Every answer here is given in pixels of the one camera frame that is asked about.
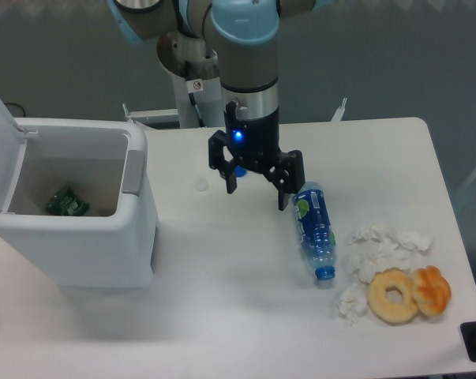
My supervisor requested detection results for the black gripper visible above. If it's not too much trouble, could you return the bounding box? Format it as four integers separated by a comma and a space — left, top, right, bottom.
208, 105, 305, 211

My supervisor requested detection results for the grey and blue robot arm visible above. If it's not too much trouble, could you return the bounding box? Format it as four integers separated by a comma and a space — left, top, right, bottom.
108, 1, 328, 210

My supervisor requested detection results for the blue bottle cap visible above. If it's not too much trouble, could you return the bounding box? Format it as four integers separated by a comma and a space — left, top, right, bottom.
234, 166, 247, 178

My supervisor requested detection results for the blue plastic bottle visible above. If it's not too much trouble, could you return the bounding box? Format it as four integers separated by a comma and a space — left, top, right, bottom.
292, 182, 336, 281

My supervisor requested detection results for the crumpled white tissue large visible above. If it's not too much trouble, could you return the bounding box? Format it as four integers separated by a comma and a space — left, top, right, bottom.
343, 223, 435, 283

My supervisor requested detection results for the white trash bin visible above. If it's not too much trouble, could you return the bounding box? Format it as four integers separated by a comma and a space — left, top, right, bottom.
0, 118, 158, 288

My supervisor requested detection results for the crumpled white tissue small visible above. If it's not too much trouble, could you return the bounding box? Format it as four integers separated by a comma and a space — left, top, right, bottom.
337, 283, 368, 325

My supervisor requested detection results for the green packet in bin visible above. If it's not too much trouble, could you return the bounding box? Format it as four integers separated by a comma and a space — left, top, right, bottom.
44, 186, 90, 216

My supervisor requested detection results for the glazed twisted bun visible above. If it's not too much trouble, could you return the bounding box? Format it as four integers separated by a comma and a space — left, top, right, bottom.
411, 265, 452, 317

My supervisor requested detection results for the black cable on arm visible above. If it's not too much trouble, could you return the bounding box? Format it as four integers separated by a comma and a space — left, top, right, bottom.
184, 61, 207, 128

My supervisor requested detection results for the ring doughnut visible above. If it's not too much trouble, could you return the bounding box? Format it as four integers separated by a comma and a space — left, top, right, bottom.
366, 269, 418, 324

